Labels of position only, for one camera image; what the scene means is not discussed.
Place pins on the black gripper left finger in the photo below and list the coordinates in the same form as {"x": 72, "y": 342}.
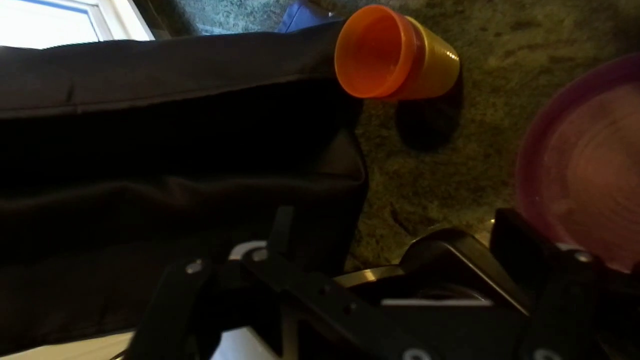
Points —
{"x": 181, "y": 306}

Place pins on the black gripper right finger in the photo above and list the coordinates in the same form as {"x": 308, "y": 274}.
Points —
{"x": 567, "y": 301}

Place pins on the pink plastic plate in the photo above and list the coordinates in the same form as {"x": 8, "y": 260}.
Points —
{"x": 586, "y": 161}

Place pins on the black hanging cloth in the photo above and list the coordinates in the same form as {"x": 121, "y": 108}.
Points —
{"x": 167, "y": 133}

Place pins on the stacked yellow and orange cups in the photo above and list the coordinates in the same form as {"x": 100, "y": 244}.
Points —
{"x": 392, "y": 52}

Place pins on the white framed window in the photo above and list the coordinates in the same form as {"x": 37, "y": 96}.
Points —
{"x": 60, "y": 20}

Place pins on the small blue object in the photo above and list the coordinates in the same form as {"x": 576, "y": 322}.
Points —
{"x": 301, "y": 14}

